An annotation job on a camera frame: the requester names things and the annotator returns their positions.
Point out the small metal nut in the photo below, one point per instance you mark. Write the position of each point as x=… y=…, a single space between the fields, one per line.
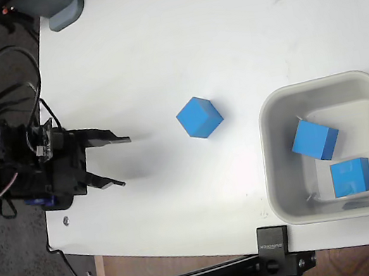
x=66 y=220

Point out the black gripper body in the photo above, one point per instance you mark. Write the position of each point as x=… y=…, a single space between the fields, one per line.
x=66 y=158

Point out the white plastic bin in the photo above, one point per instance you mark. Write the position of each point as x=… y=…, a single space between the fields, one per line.
x=282 y=163

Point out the blue cube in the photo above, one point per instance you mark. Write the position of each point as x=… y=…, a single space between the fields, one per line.
x=311 y=138
x=350 y=176
x=199 y=119

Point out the black table clamp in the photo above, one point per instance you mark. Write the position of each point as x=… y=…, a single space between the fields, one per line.
x=274 y=254

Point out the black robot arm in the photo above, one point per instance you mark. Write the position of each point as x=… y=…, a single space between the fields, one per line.
x=0 y=167

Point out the gripper camera circuit board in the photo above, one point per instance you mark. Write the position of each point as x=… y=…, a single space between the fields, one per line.
x=44 y=141

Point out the gray stand base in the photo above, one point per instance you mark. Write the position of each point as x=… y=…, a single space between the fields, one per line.
x=63 y=7

